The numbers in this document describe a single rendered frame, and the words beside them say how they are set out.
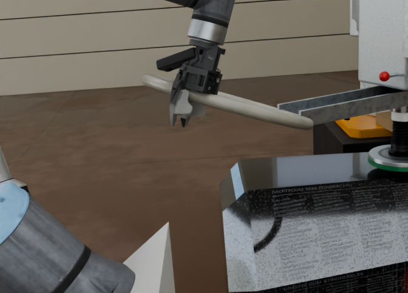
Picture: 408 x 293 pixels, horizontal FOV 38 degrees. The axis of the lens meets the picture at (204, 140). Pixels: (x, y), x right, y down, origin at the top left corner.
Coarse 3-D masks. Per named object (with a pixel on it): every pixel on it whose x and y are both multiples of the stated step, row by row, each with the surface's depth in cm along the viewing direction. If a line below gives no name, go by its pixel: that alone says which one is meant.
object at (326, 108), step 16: (320, 96) 187; (336, 96) 190; (352, 96) 193; (368, 96) 196; (384, 96) 184; (400, 96) 187; (304, 112) 171; (320, 112) 174; (336, 112) 177; (352, 112) 180; (368, 112) 183
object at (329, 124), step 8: (320, 128) 297; (328, 128) 280; (336, 128) 279; (320, 136) 298; (328, 136) 280; (336, 136) 266; (344, 136) 265; (384, 136) 261; (320, 144) 300; (328, 144) 281; (336, 144) 266; (344, 144) 255; (352, 144) 255; (360, 144) 256; (368, 144) 256; (376, 144) 256; (384, 144) 256; (320, 152) 301; (328, 152) 282; (336, 152) 267; (344, 152) 256; (352, 152) 256
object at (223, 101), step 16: (144, 80) 156; (160, 80) 150; (192, 96) 143; (208, 96) 142; (224, 96) 187; (240, 112) 142; (256, 112) 142; (272, 112) 144; (288, 112) 177; (304, 128) 153
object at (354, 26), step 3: (351, 0) 271; (351, 3) 272; (351, 6) 272; (351, 9) 272; (351, 12) 273; (351, 15) 273; (351, 18) 274; (351, 21) 274; (354, 21) 272; (351, 24) 274; (354, 24) 273; (357, 24) 270; (351, 27) 275; (354, 27) 273; (357, 27) 271; (351, 30) 275; (354, 30) 274; (357, 30) 272; (351, 33) 276; (354, 33) 274; (357, 33) 272; (357, 36) 274
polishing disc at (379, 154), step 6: (390, 144) 212; (372, 150) 207; (378, 150) 206; (384, 150) 206; (372, 156) 201; (378, 156) 201; (384, 156) 200; (390, 156) 200; (378, 162) 197; (384, 162) 195; (390, 162) 194; (396, 162) 194; (402, 162) 193
